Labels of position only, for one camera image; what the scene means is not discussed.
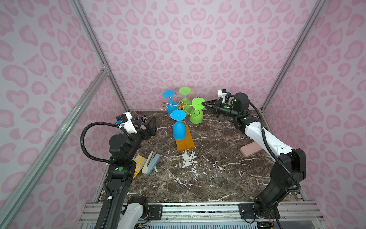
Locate green wine glass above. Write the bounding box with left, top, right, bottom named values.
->
left=190, top=97, right=205, bottom=125
left=179, top=87, right=192, bottom=115

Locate blue wine glass front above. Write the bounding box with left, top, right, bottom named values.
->
left=171, top=110, right=187, bottom=140

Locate blue wine glass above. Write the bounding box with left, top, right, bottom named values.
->
left=163, top=90, right=178, bottom=117
left=171, top=110, right=187, bottom=140

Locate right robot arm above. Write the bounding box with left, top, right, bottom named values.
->
left=202, top=93, right=307, bottom=222

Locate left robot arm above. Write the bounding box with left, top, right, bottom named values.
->
left=80, top=114, right=156, bottom=229

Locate green wine glass back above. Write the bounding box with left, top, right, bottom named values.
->
left=179, top=87, right=192, bottom=115

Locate blue wine glass back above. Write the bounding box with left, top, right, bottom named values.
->
left=163, top=90, right=178, bottom=117

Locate wooden rack base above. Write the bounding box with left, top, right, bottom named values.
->
left=175, top=126, right=195, bottom=151

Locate blue white stapler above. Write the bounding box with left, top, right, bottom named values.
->
left=142, top=151, right=161, bottom=176

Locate yellow calculator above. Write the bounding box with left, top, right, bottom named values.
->
left=133, top=155, right=147, bottom=179

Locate pink case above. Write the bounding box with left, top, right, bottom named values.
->
left=240, top=142, right=262, bottom=157

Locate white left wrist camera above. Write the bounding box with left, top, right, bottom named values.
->
left=116, top=112, right=137, bottom=134

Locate gold wire glass rack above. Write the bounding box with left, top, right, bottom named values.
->
left=159, top=97, right=192, bottom=118

